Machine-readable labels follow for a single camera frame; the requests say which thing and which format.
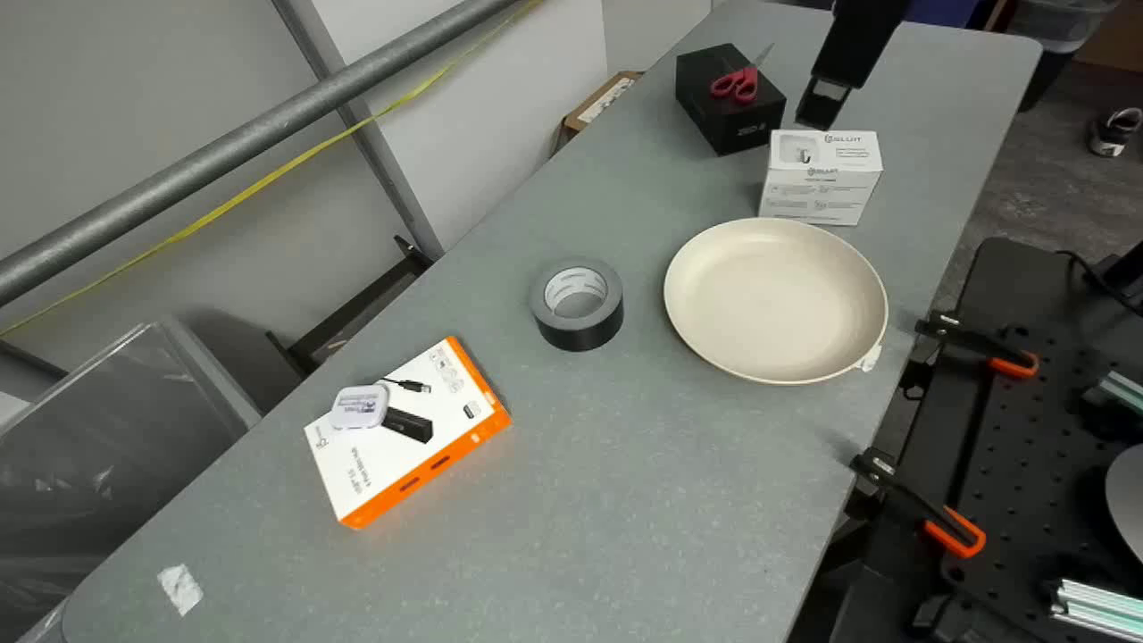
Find lower orange handled clamp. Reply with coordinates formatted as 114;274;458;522
851;449;989;560

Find dark grey bin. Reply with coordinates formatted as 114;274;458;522
0;322;259;643

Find cream round plate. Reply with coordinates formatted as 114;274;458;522
660;219;890;387

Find black masking tape roll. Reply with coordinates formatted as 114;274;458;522
528;256;624;350

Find black perforated mounting board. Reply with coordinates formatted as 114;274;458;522
890;241;1143;643

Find aluminium extrusion bar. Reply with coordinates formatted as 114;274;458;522
1049;580;1143;643

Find white sticker label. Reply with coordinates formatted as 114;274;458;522
157;566;204;618

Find white product box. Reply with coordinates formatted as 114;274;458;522
757;130;882;230

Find black cube box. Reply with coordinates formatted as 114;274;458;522
674;43;787;157

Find cardboard box behind table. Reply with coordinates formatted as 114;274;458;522
562;73;644;139

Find grey metal pipe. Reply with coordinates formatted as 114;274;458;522
0;0;520;305

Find orange handled clamp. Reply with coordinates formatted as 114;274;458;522
914;310;1039;381
851;449;989;560

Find upper orange handled clamp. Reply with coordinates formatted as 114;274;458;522
914;310;1039;381

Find yellow cable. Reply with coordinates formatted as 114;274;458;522
0;0;549;342

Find red handled scissors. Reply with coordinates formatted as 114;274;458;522
707;55;765;107

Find orange and white box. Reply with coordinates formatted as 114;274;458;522
302;335;510;530

